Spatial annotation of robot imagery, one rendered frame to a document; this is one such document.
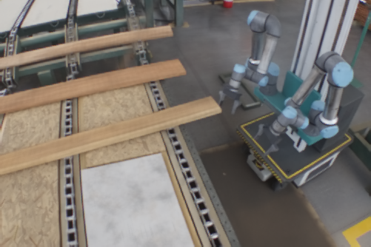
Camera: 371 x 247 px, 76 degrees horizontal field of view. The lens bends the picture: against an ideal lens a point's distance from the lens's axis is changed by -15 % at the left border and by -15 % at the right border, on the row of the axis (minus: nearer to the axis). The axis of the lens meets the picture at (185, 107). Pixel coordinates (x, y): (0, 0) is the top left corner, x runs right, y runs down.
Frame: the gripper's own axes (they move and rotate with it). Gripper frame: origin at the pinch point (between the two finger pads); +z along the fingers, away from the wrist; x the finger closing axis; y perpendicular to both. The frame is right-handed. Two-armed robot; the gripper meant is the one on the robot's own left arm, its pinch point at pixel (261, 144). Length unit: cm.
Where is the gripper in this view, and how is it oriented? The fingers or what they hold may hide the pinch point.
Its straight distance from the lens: 174.3
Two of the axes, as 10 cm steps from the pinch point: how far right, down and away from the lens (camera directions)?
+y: -8.5, -0.7, -5.3
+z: -4.2, 7.0, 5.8
